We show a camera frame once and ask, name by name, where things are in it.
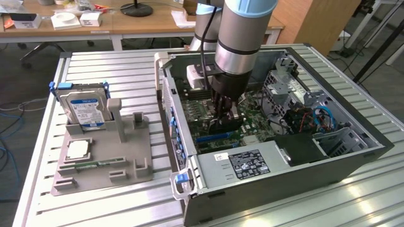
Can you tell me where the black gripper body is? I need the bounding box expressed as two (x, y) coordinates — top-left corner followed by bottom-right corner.
(211, 72), (252, 101)

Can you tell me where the graphics card black cooler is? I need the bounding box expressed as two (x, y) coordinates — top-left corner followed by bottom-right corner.
(204, 115), (246, 140)

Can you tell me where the CPU socket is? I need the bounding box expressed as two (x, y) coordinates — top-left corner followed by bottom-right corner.
(202, 99), (215, 118)

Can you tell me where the green motherboard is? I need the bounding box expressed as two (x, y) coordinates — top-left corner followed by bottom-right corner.
(182, 84), (276, 154)

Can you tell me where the silver chipset heatsink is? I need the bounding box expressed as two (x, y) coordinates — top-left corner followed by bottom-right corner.
(242, 136), (263, 145)

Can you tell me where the grey power supply unit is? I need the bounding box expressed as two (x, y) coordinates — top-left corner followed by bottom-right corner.
(192, 141), (291, 190)

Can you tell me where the black plastic shroud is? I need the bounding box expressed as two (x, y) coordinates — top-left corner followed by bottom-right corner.
(274, 132), (331, 167)

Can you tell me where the stack of white papers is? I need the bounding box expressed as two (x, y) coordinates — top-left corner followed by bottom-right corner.
(171, 10), (198, 28)

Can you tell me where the black open PC case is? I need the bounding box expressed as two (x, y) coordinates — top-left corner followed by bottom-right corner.
(154, 42), (396, 227)

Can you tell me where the brown cardboard box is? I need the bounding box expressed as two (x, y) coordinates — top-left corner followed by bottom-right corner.
(183, 0), (199, 15)

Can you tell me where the wooden cabinet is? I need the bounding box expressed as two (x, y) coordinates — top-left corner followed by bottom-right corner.
(271, 0), (363, 57)

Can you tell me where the hard disk blue carrier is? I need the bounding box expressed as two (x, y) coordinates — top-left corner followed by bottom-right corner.
(48, 80), (111, 131)

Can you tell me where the black round lamp base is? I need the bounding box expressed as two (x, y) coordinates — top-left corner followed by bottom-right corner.
(119, 0), (155, 17)

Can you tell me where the green RAM stick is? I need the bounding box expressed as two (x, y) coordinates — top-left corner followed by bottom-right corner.
(72, 160), (111, 168)

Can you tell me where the black stand pole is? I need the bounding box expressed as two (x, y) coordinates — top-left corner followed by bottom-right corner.
(354, 23), (404, 82)

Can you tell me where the silver CPU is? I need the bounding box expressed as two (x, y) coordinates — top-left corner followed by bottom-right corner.
(66, 140), (91, 159)

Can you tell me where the grey parts rack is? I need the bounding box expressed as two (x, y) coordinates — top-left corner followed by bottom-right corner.
(50, 98), (155, 197)

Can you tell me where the small white box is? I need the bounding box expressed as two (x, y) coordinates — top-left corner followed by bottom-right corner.
(79, 11), (104, 27)

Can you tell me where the white square dish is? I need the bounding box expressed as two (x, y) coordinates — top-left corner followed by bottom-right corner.
(51, 12), (83, 31)

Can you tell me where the white box black label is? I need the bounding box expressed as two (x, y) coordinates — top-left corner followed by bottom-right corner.
(8, 13), (43, 29)

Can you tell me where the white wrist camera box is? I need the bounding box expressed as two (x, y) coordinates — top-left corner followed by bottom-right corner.
(186, 64), (214, 90)

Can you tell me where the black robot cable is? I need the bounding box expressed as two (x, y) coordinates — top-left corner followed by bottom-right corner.
(200, 0), (219, 90)

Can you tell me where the blue disk wire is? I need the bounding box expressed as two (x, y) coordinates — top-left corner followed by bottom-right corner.
(312, 105), (338, 133)

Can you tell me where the wooden desk white frame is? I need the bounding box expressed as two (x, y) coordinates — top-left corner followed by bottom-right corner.
(0, 0), (115, 52)
(112, 0), (286, 52)

